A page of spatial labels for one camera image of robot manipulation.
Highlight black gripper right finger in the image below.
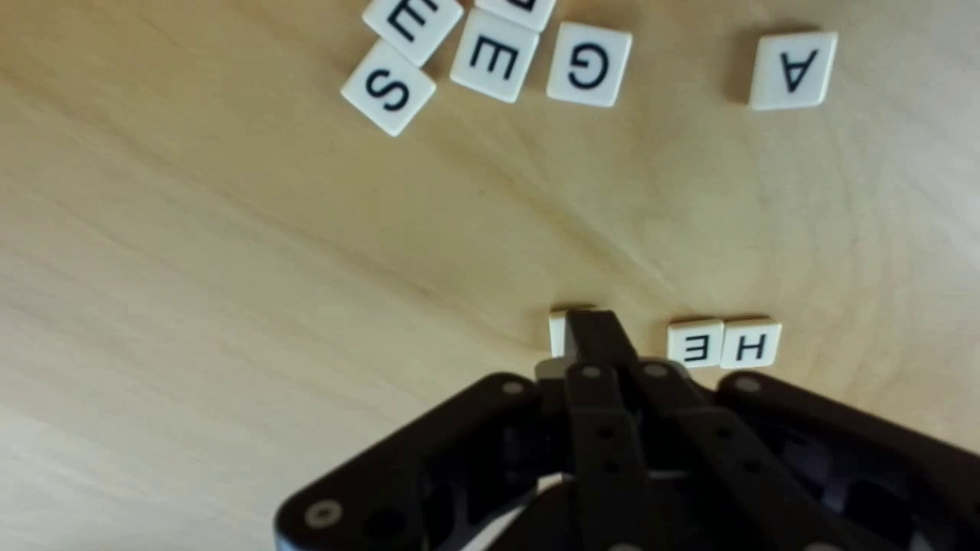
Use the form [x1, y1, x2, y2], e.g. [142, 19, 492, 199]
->
[636, 361, 849, 551]

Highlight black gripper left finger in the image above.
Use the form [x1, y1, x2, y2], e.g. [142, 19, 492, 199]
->
[565, 312, 655, 551]

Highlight letter tile e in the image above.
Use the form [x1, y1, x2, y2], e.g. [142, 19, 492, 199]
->
[668, 318, 725, 366]
[449, 10, 538, 103]
[361, 0, 463, 64]

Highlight letter tile H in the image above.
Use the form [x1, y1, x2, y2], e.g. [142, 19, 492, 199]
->
[721, 318, 783, 371]

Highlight letter tile G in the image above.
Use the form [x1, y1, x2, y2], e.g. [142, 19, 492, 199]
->
[544, 21, 634, 106]

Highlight letter tile A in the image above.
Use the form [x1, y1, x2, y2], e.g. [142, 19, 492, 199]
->
[747, 30, 839, 110]

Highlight letter tile S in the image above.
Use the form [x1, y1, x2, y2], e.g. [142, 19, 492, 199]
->
[340, 42, 438, 139]

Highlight letter tile P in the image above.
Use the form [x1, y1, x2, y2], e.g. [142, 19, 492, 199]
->
[474, 0, 556, 35]

